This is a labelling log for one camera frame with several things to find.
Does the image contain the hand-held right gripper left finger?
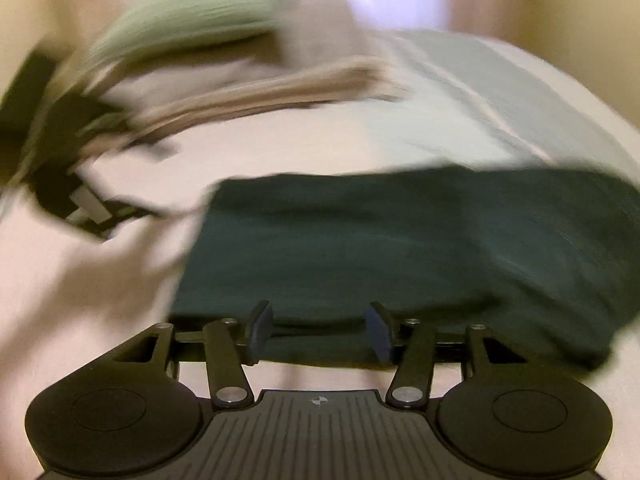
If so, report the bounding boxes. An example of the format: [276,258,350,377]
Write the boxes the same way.
[115,301,275,407]

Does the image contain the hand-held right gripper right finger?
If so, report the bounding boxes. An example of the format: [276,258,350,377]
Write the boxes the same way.
[365,302,523,408]

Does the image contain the dark denim jeans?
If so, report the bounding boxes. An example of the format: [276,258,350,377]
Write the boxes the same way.
[170,167,640,372]

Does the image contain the green pillow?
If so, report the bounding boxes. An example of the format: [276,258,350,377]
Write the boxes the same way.
[65,0,307,77]

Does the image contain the pink and grey blanket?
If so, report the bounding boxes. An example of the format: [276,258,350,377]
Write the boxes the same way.
[0,25,640,396]

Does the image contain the folded pink cloth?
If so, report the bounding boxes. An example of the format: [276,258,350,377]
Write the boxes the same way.
[100,0,413,147]

